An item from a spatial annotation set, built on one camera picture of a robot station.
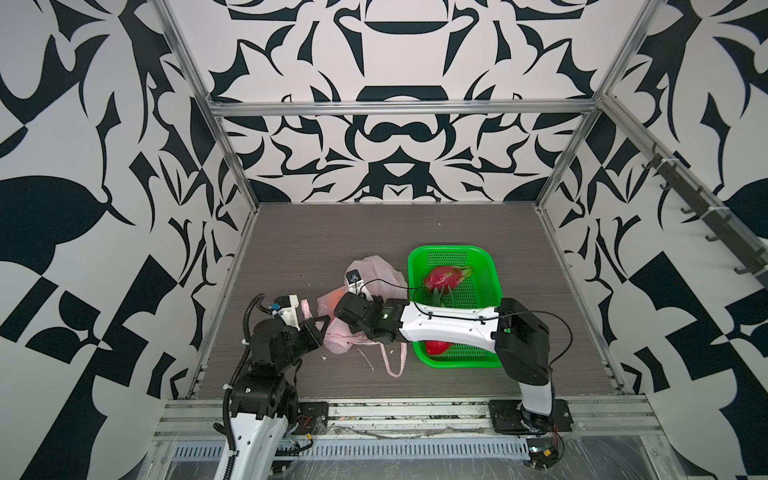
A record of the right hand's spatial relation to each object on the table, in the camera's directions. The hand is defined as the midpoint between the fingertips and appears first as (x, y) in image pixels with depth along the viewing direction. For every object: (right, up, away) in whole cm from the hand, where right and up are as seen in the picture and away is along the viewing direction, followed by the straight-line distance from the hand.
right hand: (355, 305), depth 83 cm
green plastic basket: (+39, +2, +13) cm, 41 cm away
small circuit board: (+45, -31, -12) cm, 56 cm away
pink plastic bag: (+7, +9, -9) cm, 15 cm away
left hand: (-6, -1, -6) cm, 8 cm away
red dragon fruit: (+26, +6, +7) cm, 28 cm away
